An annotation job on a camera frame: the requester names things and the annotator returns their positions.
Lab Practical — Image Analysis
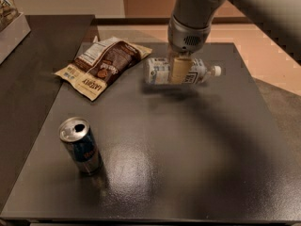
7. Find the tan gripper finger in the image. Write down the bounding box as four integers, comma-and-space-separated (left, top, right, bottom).
169, 54, 193, 84

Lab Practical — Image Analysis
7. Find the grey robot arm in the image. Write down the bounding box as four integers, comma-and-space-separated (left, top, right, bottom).
168, 0, 301, 64

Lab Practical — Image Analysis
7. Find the brown chip bag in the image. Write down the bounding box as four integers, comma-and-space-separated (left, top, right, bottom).
55, 37, 152, 101

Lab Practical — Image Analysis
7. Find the open blue drink can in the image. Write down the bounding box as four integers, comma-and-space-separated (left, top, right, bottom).
59, 117, 103, 175

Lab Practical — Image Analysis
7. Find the dark side counter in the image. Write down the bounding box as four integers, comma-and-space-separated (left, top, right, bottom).
0, 15, 95, 211

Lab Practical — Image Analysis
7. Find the white snack box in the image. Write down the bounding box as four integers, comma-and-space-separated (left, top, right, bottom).
0, 0, 31, 64

